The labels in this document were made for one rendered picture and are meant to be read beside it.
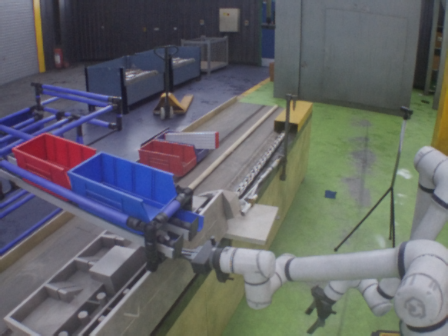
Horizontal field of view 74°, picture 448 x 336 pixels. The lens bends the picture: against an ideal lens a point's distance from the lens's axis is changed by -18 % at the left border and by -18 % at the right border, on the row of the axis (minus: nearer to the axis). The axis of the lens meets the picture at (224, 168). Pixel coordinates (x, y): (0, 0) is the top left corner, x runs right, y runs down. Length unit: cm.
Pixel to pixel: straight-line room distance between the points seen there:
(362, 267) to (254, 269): 33
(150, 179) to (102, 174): 21
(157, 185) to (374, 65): 604
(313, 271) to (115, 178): 70
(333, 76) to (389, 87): 112
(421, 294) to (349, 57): 621
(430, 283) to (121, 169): 94
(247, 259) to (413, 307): 54
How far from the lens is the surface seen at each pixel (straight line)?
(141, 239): 104
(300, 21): 686
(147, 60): 746
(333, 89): 695
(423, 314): 85
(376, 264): 104
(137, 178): 112
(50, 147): 139
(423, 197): 145
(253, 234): 166
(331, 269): 112
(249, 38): 1100
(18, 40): 1307
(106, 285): 126
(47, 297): 132
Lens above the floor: 178
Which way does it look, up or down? 26 degrees down
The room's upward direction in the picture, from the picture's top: straight up
